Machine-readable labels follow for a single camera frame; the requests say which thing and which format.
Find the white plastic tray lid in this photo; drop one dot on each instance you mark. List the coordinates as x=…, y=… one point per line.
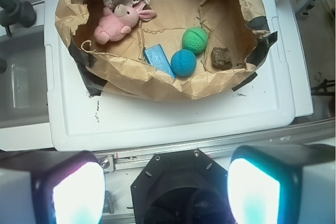
x=109, y=121

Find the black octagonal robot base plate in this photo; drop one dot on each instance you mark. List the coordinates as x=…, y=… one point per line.
x=182, y=191

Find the black clamp knob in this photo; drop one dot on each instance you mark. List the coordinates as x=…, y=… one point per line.
x=17, y=12

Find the blue dimpled ball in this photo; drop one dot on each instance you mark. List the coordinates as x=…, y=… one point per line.
x=183, y=63

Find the pink plush bunny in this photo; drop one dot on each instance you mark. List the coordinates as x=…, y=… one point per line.
x=115, y=25

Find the green dimpled ball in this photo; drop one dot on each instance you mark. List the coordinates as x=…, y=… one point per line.
x=195, y=39

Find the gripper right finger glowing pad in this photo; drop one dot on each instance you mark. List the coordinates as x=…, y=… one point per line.
x=291, y=183

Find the blue foam block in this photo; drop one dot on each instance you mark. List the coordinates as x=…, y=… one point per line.
x=156, y=57

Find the clear plastic container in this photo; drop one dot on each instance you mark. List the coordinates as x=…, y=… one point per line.
x=24, y=81

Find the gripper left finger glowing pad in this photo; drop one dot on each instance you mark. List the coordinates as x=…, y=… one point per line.
x=48, y=186

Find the brown rock chunk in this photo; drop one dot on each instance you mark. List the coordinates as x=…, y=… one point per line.
x=221, y=58

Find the brown paper bag bin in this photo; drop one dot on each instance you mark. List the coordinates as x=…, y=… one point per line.
x=120, y=67

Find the aluminium extrusion rail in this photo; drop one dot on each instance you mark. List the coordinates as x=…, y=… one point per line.
x=136, y=159

